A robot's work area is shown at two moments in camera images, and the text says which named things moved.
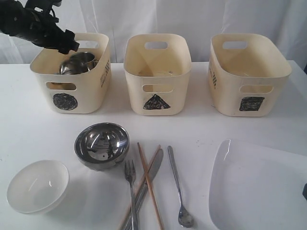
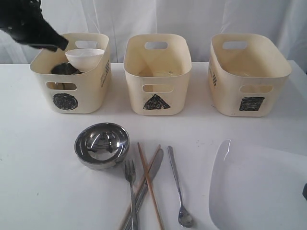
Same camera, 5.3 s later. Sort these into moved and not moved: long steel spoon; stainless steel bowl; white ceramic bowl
Moved: white ceramic bowl
Not moved: long steel spoon; stainless steel bowl
